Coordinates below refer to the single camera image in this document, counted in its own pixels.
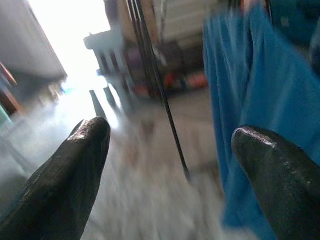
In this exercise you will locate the white plastic child chair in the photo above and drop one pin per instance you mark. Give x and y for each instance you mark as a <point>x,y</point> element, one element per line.
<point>107,47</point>

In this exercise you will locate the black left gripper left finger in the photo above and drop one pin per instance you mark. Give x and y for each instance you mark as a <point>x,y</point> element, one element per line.
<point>60,180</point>

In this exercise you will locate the black metal drying rack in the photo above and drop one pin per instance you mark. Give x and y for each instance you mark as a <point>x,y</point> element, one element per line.
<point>160,82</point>

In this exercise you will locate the blue shirt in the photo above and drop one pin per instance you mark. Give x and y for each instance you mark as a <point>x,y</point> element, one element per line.
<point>262,100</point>

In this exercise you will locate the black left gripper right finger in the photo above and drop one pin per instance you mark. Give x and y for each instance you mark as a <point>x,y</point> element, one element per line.
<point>282,185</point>

